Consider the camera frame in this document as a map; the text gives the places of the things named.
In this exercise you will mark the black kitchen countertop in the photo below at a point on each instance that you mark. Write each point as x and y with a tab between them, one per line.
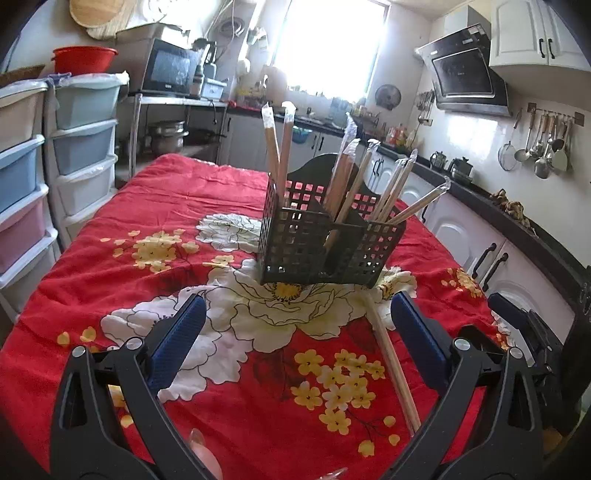
531	226

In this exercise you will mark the dark electric kettle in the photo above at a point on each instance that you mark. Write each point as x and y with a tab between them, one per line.
208	60

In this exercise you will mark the teal-topped plastic drawer tower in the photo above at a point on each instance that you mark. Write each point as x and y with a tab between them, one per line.
85	147

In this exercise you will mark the steel cooking pot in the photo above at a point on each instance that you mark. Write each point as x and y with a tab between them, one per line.
167	137

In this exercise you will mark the wooden chopstick pair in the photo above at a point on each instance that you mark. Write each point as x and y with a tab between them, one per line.
392	364

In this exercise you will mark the small round fan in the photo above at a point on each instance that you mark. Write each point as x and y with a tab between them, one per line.
388	97

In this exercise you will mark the dark metal teapot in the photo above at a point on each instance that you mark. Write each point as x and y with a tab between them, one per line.
461	170

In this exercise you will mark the red floral blanket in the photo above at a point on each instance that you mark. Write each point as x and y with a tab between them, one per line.
138	207

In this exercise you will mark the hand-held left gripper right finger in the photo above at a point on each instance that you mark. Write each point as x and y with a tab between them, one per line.
418	341

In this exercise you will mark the black plastic utensil basket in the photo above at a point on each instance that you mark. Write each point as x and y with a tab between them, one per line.
300	249

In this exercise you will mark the row of hanging kitchen utensils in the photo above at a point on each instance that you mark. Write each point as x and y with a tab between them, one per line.
545	143

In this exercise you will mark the red plastic basin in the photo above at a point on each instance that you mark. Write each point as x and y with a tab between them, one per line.
83	60

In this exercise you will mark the teal plastic bowl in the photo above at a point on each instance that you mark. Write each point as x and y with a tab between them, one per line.
301	133

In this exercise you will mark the black range hood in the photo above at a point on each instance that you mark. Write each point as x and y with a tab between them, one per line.
466	74

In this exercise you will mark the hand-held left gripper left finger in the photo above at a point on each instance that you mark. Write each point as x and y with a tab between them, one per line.
178	341

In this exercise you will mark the beige-topped plastic drawer tower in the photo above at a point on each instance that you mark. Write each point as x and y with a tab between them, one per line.
18	175

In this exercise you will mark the small metal teapot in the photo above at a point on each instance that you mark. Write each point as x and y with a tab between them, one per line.
438	160

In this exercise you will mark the round bamboo tray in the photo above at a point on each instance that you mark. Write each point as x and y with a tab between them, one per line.
97	13

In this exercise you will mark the white upper wall cabinets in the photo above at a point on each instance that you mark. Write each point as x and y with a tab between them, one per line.
540	37

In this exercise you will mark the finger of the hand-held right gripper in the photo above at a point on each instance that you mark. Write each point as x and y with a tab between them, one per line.
545	334
510	313

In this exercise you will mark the woven straw tray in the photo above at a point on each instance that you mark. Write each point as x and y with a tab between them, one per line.
104	33

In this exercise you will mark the brown wicker basket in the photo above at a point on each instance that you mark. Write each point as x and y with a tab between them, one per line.
21	74

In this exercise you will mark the white lower kitchen cabinets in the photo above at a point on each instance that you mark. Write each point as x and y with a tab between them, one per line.
461	230

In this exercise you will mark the grey plastic bin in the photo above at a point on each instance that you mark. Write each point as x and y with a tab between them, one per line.
143	33

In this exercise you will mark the ginger roots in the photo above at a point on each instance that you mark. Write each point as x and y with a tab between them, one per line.
510	207

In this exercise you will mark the person's left hand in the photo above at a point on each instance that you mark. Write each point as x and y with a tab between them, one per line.
207	457

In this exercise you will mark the black microwave oven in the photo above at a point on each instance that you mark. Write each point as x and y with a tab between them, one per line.
171	69

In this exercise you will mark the bunch of chopsticks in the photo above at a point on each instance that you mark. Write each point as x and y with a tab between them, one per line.
284	157

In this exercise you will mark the metal rack table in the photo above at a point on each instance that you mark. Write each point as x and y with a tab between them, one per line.
175	99

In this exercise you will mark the kitchen window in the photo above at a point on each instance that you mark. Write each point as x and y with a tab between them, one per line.
328	46

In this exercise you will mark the beige countertop appliance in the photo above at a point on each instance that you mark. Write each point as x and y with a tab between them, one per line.
273	83

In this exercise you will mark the small teal container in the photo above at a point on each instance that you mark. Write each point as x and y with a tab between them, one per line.
214	88

